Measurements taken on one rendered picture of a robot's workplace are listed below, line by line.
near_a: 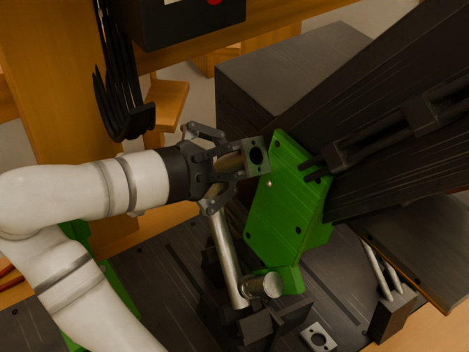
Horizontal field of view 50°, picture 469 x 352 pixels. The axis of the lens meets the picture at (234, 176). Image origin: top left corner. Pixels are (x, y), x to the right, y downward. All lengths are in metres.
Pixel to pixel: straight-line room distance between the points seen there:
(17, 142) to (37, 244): 2.27
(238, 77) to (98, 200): 0.38
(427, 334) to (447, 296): 0.25
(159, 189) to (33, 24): 0.30
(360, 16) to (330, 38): 2.91
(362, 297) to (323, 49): 0.46
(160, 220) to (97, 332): 0.58
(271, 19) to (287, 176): 0.48
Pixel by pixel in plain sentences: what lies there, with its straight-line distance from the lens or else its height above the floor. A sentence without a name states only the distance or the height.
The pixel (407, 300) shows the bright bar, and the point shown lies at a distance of 0.88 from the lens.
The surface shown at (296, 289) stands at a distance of 0.75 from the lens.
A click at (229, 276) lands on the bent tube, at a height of 1.03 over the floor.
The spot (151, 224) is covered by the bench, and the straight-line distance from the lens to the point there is 1.11.
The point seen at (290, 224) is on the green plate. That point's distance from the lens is 0.73.
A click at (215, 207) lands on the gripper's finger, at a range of 0.69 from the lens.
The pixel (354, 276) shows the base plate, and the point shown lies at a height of 0.90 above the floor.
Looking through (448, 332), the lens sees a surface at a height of 0.90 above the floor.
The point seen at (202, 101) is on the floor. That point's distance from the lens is 2.93.
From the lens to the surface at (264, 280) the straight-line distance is 0.75.
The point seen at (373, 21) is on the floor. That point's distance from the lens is 3.86.
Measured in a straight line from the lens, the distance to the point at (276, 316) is 0.86.
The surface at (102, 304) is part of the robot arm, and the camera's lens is 0.58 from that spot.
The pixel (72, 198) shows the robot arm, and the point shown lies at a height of 1.32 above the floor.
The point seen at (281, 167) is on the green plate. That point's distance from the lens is 0.71.
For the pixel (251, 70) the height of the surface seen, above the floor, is 1.24.
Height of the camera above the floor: 1.72
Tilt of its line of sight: 44 degrees down
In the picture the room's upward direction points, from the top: straight up
